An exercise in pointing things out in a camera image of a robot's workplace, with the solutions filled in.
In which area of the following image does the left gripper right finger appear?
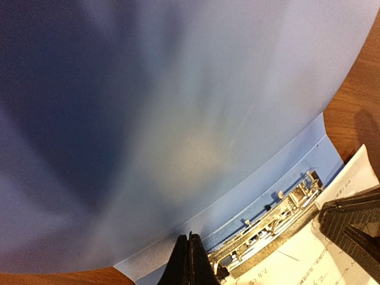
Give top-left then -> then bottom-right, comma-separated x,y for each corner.
188,232 -> 220,285

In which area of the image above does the white paper sheet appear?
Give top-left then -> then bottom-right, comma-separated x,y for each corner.
225,145 -> 379,284

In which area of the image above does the blue folder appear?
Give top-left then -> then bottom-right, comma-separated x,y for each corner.
1,1 -> 379,284

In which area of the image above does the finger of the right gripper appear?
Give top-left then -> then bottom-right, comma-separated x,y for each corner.
318,188 -> 379,278

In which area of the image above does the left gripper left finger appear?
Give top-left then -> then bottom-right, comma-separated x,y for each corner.
157,235 -> 189,285

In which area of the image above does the metal folder clip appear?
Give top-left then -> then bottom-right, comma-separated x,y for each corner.
208,171 -> 324,281

